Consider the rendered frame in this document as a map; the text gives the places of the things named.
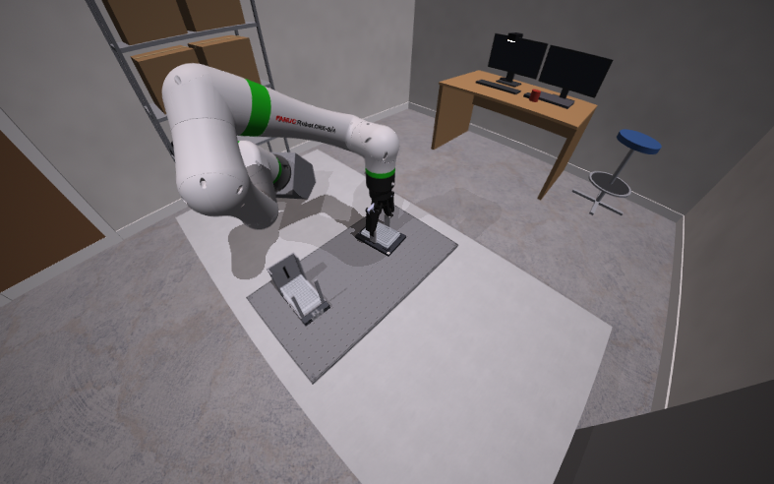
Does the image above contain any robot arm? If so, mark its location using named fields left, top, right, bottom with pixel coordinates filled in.
left=162, top=63, right=399, bottom=229

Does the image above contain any grey stack rack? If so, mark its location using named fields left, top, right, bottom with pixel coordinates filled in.
left=267, top=252, right=330, bottom=326

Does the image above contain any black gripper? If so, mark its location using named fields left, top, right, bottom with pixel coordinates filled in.
left=366, top=190, right=394, bottom=243

